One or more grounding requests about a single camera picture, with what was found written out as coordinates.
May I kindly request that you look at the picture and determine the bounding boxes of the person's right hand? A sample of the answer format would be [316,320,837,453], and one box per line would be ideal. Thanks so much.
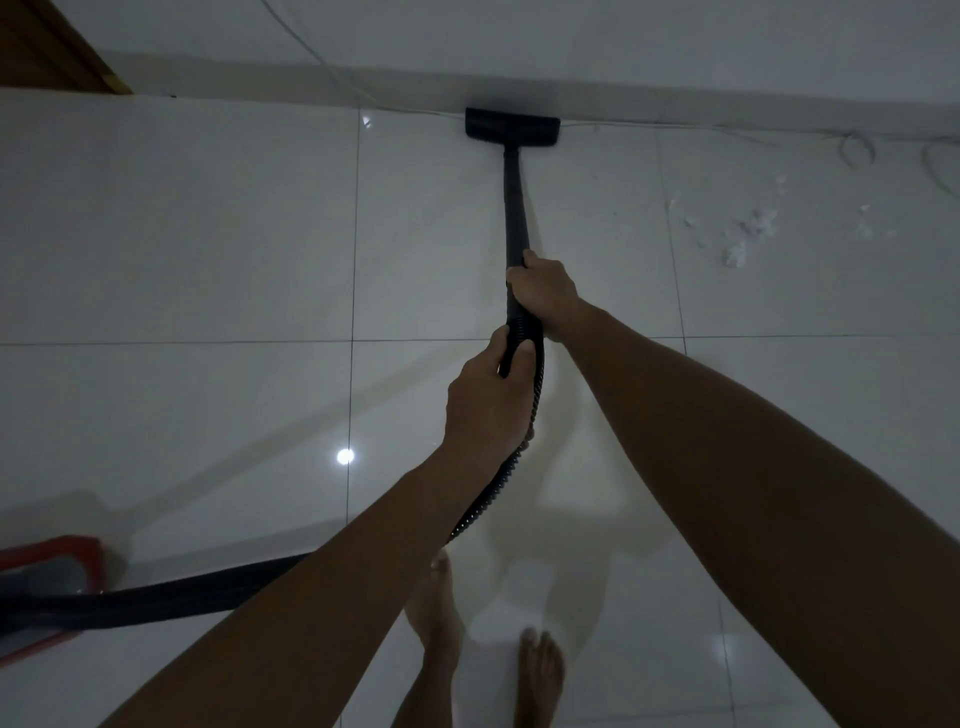
[506,249,588,344]

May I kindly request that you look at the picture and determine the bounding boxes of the person's left hand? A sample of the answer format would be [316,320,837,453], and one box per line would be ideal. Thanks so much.
[442,325,539,464]

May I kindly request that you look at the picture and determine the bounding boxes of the black vacuum wand with nozzle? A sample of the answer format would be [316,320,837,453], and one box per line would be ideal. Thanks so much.
[465,107,562,320]

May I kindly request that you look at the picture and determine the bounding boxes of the black corrugated vacuum hose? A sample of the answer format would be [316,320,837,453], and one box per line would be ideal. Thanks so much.
[0,303,546,635]

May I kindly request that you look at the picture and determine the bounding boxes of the person's right forearm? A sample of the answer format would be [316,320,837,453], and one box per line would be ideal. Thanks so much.
[546,300,960,728]

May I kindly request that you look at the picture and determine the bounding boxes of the person's left forearm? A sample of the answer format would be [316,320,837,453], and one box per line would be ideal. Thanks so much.
[97,441,519,728]

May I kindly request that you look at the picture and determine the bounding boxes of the scattered white paper scraps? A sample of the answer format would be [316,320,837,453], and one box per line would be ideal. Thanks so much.
[663,174,898,271]

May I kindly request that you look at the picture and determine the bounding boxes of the person's left foot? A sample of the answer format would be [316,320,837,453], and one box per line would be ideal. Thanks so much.
[390,549,468,728]

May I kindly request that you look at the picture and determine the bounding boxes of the person's foot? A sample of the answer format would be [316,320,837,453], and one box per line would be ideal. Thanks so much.
[390,549,468,728]
[514,627,566,728]

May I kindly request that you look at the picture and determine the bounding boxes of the person's right foot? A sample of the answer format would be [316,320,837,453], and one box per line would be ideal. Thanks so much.
[514,627,566,728]

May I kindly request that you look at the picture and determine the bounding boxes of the red vacuum cleaner body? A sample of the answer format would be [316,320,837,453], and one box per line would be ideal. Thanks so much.
[0,535,108,667]

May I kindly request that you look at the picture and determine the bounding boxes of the thin white cable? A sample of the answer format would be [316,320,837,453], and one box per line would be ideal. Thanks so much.
[258,0,960,201]

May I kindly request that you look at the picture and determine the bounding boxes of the brown wooden door frame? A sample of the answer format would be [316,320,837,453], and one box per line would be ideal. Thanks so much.
[0,0,135,96]

